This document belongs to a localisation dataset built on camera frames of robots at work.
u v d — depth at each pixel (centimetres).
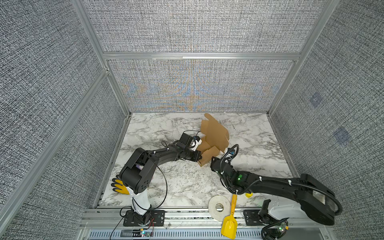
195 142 78
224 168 61
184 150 75
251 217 74
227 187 63
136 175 47
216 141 90
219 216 74
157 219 73
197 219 75
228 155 73
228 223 70
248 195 79
